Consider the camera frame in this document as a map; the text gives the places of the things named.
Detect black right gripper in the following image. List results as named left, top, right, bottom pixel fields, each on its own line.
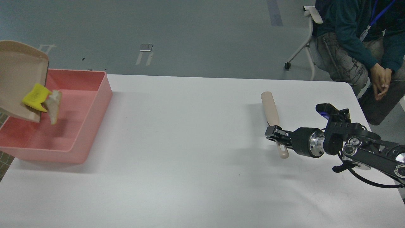
left=265, top=125, right=325, bottom=158

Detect beige hand brush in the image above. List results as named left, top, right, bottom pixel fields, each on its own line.
left=261, top=91, right=289, bottom=159

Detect yellow green sponge piece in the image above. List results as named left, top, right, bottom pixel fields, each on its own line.
left=22, top=83, right=52, bottom=112

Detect beige plastic dustpan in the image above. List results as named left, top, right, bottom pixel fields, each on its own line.
left=0, top=40, right=49, bottom=123

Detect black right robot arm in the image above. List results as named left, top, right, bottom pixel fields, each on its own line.
left=264, top=103, right=404, bottom=188

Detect pink plastic bin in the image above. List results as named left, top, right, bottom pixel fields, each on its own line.
left=0, top=69, right=112, bottom=164

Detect person's clasped hands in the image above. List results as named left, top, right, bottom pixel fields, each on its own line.
left=370, top=63, right=392, bottom=101

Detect person in teal sweater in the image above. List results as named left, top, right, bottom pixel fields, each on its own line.
left=315, top=0, right=405, bottom=125

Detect grey floor plate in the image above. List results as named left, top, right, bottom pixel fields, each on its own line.
left=139, top=43, right=153, bottom=52

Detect patterned beige cloth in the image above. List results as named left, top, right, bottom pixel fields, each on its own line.
left=0, top=113, right=14, bottom=181

